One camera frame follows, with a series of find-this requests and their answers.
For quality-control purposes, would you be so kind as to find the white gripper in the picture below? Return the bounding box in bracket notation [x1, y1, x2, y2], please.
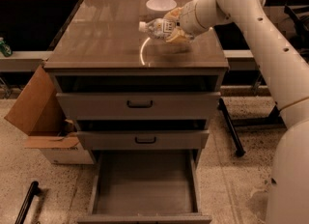
[163, 0, 209, 43]

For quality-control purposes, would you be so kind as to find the clear plastic bottle white cap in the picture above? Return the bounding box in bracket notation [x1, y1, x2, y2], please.
[138, 18, 179, 42]

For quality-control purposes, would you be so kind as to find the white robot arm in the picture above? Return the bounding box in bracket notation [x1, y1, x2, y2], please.
[165, 0, 309, 224]

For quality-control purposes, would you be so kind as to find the grey drawer cabinet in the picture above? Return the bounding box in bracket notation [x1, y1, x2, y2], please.
[43, 0, 230, 224]

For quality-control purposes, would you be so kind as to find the top grey drawer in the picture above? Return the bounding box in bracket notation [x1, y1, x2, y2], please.
[55, 74, 222, 121]

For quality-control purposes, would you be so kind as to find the grey drawer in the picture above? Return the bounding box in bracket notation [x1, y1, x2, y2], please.
[77, 150, 211, 224]
[77, 120, 209, 150]
[55, 74, 222, 121]

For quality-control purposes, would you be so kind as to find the middle grey drawer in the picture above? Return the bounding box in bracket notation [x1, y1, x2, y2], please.
[77, 120, 209, 150]

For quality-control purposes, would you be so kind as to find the bottom grey drawer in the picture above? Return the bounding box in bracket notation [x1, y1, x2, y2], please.
[77, 150, 211, 224]

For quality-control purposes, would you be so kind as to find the green bottle on ledge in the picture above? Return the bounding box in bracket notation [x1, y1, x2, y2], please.
[0, 38, 13, 57]

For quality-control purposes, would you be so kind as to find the white ceramic bowl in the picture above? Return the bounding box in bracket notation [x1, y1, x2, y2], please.
[146, 0, 177, 19]

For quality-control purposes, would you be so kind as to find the black table stand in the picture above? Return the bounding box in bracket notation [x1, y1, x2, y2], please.
[218, 98, 285, 157]

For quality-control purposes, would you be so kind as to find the open cardboard box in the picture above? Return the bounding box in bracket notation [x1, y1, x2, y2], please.
[5, 67, 95, 164]

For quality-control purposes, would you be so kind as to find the black bar on floor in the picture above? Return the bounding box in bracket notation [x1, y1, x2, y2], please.
[14, 181, 41, 224]

